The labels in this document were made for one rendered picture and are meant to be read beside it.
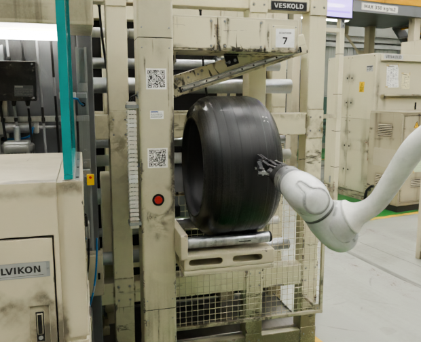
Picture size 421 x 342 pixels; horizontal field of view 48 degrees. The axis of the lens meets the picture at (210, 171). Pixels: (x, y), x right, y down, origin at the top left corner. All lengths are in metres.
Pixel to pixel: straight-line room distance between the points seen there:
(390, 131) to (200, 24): 4.54
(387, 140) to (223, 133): 4.84
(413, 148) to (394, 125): 5.03
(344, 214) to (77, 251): 0.72
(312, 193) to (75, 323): 0.66
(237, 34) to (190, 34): 0.21
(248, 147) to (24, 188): 0.85
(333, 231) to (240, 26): 1.08
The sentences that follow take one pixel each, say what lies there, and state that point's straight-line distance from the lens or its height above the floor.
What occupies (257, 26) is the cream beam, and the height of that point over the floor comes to 1.74.
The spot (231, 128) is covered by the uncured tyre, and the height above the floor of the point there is 1.33.
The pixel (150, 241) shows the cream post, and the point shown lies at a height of 0.90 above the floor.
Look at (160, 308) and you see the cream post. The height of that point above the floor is 0.62.
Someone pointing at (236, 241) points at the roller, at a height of 0.90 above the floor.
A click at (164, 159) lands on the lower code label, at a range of 1.78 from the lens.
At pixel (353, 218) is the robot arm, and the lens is 1.39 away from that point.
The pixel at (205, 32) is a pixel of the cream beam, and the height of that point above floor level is 1.71.
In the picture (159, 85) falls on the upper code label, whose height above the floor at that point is 1.49.
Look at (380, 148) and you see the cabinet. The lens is 6.48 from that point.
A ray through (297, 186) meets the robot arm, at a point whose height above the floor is 1.21.
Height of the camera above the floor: 1.45
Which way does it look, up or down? 9 degrees down
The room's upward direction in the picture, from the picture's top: straight up
